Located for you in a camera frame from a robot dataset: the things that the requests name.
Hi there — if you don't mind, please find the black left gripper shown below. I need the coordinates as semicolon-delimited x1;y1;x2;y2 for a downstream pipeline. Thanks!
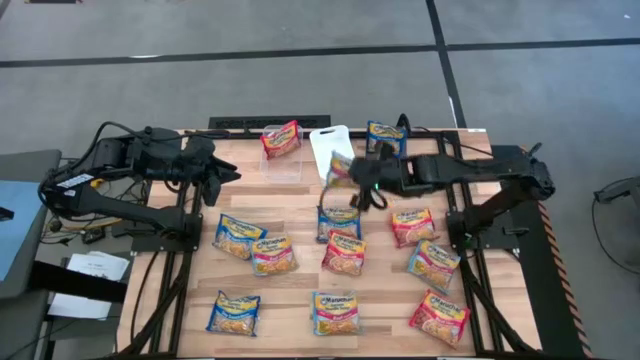
183;135;243;185

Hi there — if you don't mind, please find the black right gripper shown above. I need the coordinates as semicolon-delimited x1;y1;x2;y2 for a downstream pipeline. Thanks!
348;157;404;198

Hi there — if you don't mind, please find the red Maruchan ramen packet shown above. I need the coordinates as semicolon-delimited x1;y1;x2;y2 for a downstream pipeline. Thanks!
390;207;441;249
259;119;304;161
320;230;369;277
408;288;472;350

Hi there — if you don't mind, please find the dark blue Maruchan ramen packet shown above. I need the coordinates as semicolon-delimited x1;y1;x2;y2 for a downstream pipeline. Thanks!
205;289;262;338
316;204;363;245
366;119;409;159
211;213;269;261

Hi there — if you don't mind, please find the white plastic bin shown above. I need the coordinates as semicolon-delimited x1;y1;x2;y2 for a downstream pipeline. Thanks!
308;124;357;187

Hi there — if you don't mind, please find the clear plastic bin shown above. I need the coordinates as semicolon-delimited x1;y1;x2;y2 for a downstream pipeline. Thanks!
258;123;305;184

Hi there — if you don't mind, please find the white paper sheet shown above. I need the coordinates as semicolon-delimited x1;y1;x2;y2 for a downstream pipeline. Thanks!
64;251;131;282
47;292;114;321

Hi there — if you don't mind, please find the blue desk mat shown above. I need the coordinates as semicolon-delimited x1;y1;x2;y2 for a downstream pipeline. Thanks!
0;179;42;282

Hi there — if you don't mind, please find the orange black hazard stripe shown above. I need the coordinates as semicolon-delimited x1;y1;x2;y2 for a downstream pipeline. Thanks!
537;199;595;359

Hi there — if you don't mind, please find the grey side desk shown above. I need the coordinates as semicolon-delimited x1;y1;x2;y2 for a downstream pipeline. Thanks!
0;148;64;360

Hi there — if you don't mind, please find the black aluminium table frame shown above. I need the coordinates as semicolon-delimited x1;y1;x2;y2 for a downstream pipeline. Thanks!
117;127;591;360

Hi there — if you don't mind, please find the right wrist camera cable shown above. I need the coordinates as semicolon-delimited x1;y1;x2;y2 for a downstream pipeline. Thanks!
318;185;392;213

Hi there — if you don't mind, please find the thin black table cable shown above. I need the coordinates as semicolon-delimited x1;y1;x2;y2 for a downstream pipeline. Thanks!
409;124;496;158

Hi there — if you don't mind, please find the black side frame bar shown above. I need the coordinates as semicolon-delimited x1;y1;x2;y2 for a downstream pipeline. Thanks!
29;259;129;304

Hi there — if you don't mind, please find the black floor cable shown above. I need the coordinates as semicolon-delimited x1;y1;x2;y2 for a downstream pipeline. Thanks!
591;197;640;276

